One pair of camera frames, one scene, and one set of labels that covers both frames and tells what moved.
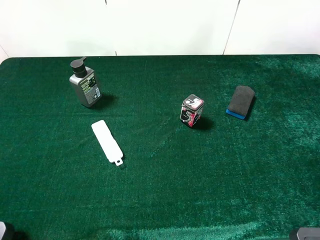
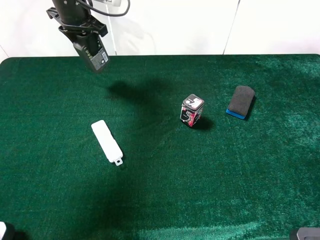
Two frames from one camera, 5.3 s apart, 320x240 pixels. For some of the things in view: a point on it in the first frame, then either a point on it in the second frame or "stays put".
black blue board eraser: [241, 102] stays put
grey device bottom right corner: [308, 233] stays put
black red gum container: [191, 110] stays put
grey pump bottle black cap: [84, 81] to [93, 50]
